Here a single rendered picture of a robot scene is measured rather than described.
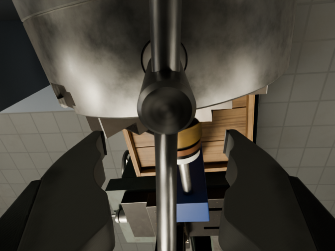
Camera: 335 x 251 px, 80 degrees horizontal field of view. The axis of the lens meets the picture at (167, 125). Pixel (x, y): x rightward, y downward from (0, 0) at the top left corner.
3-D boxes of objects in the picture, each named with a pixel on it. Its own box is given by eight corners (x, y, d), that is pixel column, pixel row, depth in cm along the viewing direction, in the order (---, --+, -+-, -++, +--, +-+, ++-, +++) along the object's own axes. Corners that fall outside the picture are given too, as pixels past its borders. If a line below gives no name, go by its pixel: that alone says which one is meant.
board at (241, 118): (114, 85, 55) (109, 90, 52) (251, 66, 50) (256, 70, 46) (139, 168, 70) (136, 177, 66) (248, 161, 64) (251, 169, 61)
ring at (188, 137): (140, 117, 30) (152, 165, 34) (204, 111, 28) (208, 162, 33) (150, 94, 38) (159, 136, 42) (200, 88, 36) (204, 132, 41)
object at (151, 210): (148, 192, 60) (145, 207, 56) (182, 190, 59) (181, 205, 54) (160, 234, 70) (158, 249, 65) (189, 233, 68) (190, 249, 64)
